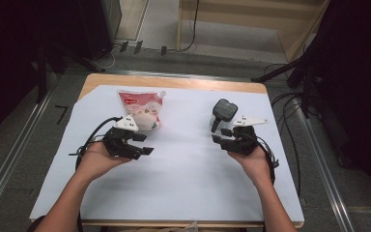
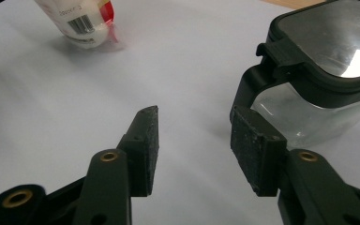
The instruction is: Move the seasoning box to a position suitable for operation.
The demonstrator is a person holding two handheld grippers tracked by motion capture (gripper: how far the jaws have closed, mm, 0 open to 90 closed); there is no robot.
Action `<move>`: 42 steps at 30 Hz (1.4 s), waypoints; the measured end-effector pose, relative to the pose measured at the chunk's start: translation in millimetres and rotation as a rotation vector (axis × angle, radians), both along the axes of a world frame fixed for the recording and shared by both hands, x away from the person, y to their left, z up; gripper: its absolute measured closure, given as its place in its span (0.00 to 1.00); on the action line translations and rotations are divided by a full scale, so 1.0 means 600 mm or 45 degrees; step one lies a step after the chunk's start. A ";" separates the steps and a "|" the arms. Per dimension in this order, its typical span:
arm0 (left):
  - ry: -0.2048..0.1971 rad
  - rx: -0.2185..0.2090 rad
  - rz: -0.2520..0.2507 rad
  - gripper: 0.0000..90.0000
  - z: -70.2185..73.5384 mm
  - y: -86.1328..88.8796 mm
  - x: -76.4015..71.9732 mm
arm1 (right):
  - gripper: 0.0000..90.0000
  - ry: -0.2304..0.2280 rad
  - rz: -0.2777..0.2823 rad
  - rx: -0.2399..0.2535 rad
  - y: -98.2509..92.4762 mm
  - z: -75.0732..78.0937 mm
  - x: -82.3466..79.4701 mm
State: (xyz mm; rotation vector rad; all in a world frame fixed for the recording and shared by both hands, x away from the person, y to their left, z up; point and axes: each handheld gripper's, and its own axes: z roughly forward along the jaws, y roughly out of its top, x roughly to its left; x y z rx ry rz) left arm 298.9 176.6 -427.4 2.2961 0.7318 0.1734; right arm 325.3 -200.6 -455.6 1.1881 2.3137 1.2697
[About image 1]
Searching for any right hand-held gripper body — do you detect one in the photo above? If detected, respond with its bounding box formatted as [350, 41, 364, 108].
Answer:
[220, 115, 270, 157]

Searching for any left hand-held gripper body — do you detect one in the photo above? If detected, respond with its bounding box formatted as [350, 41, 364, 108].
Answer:
[101, 115, 143, 161]

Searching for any red and white spouted pouch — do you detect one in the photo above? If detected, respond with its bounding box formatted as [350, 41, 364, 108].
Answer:
[118, 90, 167, 133]

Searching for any person's right hand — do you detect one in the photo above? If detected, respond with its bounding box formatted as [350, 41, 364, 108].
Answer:
[227, 146, 271, 188]

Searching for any person's left hand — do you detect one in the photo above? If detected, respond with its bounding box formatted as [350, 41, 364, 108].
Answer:
[75, 141, 133, 182]

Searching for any white paper sheet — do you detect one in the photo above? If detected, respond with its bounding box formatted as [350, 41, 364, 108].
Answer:
[29, 84, 304, 223]

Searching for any wooden table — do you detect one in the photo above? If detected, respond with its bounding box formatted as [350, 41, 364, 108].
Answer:
[28, 72, 305, 229]

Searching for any black tripod stand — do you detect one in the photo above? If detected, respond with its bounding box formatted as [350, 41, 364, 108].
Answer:
[250, 54, 318, 119]

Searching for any black metal stand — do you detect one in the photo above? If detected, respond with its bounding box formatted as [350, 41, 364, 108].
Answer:
[35, 42, 105, 104]

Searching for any black cabinet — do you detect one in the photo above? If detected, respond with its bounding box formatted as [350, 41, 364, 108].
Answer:
[76, 0, 123, 61]

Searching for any dark curtain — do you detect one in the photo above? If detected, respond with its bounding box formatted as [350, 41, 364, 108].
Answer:
[302, 0, 371, 207]
[0, 0, 88, 146]

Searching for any right hand-held gripper cable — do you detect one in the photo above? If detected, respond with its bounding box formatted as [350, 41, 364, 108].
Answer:
[255, 134, 280, 187]

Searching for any black floor cable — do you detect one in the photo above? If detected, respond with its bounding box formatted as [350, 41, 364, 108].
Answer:
[264, 62, 303, 197]

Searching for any metal floor rail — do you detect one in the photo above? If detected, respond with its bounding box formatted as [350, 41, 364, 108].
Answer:
[0, 90, 54, 223]
[104, 69, 252, 82]
[294, 105, 356, 232]

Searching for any white floor cable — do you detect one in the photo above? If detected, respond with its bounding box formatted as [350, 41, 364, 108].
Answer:
[93, 44, 124, 71]

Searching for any hanging black cable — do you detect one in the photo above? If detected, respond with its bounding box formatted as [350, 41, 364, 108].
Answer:
[177, 0, 201, 53]

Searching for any light wooden frame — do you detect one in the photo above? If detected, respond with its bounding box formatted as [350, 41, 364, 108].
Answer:
[176, 0, 331, 62]

